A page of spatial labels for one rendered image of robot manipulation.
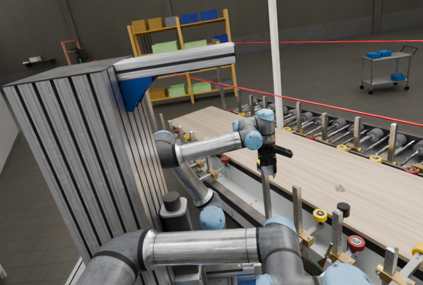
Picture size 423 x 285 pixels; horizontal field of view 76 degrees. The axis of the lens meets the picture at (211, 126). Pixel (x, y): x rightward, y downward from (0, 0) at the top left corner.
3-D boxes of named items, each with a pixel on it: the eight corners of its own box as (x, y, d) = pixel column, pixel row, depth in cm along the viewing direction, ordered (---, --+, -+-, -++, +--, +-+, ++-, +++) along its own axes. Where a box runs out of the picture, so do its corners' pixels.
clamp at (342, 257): (349, 273, 134) (349, 266, 132) (325, 256, 145) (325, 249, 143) (355, 267, 137) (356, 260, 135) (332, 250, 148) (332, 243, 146)
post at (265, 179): (269, 228, 186) (264, 173, 169) (264, 224, 190) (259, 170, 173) (274, 224, 188) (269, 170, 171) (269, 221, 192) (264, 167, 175)
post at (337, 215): (336, 283, 146) (338, 214, 128) (330, 279, 149) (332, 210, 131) (340, 279, 148) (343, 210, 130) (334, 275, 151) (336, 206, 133)
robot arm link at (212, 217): (204, 248, 123) (199, 224, 118) (201, 227, 135) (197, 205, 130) (230, 243, 123) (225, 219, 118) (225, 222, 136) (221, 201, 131)
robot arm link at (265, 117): (253, 109, 126) (270, 106, 126) (255, 131, 130) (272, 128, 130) (257, 115, 118) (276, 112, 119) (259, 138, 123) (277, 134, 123)
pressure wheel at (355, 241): (358, 265, 140) (359, 248, 136) (344, 255, 147) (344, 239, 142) (367, 257, 144) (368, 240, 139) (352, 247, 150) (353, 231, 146)
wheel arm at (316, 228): (274, 268, 148) (273, 262, 146) (269, 263, 150) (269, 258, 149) (324, 228, 167) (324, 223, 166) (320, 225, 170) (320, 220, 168)
